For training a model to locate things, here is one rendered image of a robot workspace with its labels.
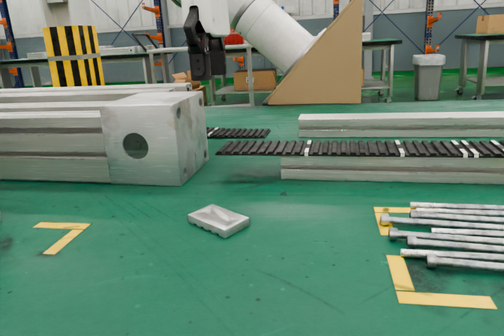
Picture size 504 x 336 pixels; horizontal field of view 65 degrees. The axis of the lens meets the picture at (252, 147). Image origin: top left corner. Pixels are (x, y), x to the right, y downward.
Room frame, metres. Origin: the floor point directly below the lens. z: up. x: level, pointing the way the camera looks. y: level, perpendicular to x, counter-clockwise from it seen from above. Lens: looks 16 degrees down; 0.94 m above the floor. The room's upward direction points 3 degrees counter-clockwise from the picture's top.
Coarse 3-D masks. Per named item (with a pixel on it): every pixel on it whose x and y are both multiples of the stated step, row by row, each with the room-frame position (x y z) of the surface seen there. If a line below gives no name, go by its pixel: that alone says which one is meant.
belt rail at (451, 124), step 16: (400, 112) 0.62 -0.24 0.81; (416, 112) 0.61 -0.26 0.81; (432, 112) 0.60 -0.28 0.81; (448, 112) 0.59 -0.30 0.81; (464, 112) 0.59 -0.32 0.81; (480, 112) 0.58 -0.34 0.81; (496, 112) 0.58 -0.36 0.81; (304, 128) 0.62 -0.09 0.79; (320, 128) 0.61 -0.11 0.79; (336, 128) 0.61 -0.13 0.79; (352, 128) 0.60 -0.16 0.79; (368, 128) 0.60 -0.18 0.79; (384, 128) 0.59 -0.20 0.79; (400, 128) 0.59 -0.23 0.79; (416, 128) 0.58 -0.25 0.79; (432, 128) 0.57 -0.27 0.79; (448, 128) 0.57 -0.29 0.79; (464, 128) 0.56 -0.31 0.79; (480, 128) 0.56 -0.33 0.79; (496, 128) 0.55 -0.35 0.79
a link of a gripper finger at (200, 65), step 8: (192, 48) 0.61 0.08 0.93; (200, 48) 0.61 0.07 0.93; (192, 56) 0.62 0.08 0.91; (200, 56) 0.61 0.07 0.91; (208, 56) 0.62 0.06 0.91; (192, 64) 0.62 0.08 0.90; (200, 64) 0.61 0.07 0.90; (208, 64) 0.62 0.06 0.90; (192, 72) 0.63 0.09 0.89; (200, 72) 0.61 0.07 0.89; (208, 72) 0.62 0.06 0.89; (200, 80) 0.62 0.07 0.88
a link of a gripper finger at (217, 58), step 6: (216, 42) 0.72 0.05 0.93; (216, 48) 0.71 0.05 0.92; (210, 54) 0.71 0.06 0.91; (216, 54) 0.70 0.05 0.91; (222, 54) 0.70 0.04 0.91; (210, 60) 0.71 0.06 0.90; (216, 60) 0.70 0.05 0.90; (222, 60) 0.70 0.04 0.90; (216, 66) 0.70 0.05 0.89; (222, 66) 0.70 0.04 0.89; (216, 72) 0.70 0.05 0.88; (222, 72) 0.70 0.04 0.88
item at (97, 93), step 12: (144, 84) 0.75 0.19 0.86; (156, 84) 0.73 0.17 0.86; (168, 84) 0.72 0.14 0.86; (180, 84) 0.71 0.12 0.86; (0, 96) 0.71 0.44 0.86; (12, 96) 0.70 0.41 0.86; (24, 96) 0.70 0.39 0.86; (36, 96) 0.69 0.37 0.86; (48, 96) 0.68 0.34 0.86; (60, 96) 0.68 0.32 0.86; (72, 96) 0.67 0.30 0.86; (84, 96) 0.67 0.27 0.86; (96, 96) 0.66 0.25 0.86; (108, 96) 0.66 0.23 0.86; (120, 96) 0.65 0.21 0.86
